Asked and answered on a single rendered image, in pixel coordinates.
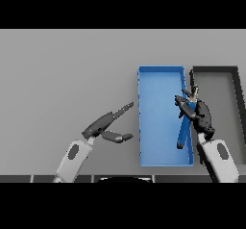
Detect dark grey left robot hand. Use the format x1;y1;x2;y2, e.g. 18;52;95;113
81;101;135;144

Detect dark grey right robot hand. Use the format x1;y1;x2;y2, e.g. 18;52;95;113
174;89;216;140

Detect dark grey bin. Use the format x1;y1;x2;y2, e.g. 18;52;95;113
189;65;246;166

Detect blue bin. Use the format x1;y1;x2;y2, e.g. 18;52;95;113
136;65;195;168

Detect blue pipe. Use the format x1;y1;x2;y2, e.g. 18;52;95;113
176;85;200;150

